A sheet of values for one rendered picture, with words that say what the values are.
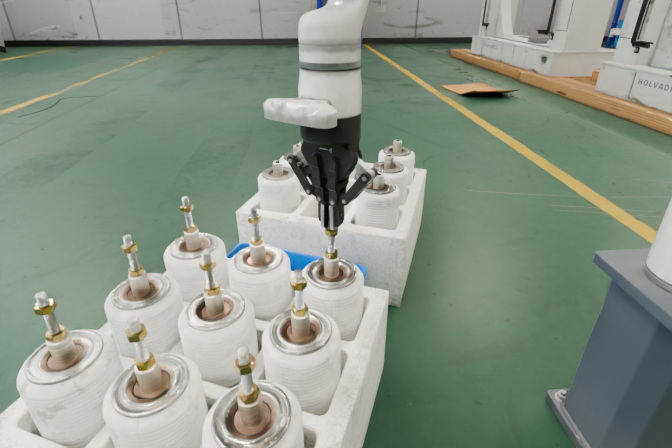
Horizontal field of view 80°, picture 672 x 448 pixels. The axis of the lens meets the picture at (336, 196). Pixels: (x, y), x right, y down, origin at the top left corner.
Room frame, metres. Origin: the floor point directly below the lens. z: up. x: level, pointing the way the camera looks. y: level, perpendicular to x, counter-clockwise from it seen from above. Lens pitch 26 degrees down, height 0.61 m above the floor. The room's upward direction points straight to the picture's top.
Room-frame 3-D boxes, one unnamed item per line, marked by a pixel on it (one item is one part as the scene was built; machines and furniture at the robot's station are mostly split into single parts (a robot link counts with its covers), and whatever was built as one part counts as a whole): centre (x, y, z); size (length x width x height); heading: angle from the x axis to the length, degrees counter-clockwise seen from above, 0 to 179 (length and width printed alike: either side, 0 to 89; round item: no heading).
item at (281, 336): (0.36, 0.04, 0.25); 0.08 x 0.08 x 0.01
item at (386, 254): (0.93, -0.01, 0.09); 0.39 x 0.39 x 0.18; 72
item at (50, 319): (0.32, 0.31, 0.30); 0.01 x 0.01 x 0.08
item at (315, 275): (0.48, 0.01, 0.25); 0.08 x 0.08 x 0.01
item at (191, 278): (0.55, 0.23, 0.16); 0.10 x 0.10 x 0.18
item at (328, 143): (0.48, 0.01, 0.45); 0.08 x 0.08 x 0.09
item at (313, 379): (0.36, 0.04, 0.16); 0.10 x 0.10 x 0.18
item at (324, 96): (0.46, 0.02, 0.52); 0.11 x 0.09 x 0.06; 147
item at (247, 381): (0.25, 0.08, 0.30); 0.01 x 0.01 x 0.08
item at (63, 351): (0.32, 0.31, 0.26); 0.02 x 0.02 x 0.03
